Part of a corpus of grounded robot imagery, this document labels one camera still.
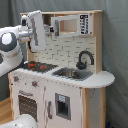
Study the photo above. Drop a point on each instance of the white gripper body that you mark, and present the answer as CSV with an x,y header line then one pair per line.
x,y
36,41

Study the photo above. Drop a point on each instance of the white microwave door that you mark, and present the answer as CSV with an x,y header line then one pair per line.
x,y
71,25

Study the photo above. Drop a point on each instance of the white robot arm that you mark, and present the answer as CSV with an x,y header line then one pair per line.
x,y
12,58

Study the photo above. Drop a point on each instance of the wooden toy kitchen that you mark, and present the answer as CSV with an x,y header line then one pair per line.
x,y
64,52

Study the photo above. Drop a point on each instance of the black stovetop red burners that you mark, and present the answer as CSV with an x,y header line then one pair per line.
x,y
38,66

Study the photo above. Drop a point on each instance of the left red stove knob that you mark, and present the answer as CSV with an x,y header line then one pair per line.
x,y
16,78

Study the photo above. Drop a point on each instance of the red stove knob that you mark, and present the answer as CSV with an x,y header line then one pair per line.
x,y
16,78
34,84

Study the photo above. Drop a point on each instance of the right red stove knob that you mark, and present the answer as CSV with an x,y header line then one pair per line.
x,y
34,84

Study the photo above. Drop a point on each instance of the black toy faucet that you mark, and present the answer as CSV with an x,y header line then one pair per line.
x,y
82,63

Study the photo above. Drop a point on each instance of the grey toy sink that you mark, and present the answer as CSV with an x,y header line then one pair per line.
x,y
73,74

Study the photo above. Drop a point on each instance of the oven door with window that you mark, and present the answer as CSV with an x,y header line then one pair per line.
x,y
27,101

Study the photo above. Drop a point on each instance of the grey ice dispenser panel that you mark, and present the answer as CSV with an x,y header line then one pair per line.
x,y
62,103

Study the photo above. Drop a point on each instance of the white cabinet door grey handle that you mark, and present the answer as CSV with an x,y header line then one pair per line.
x,y
74,93

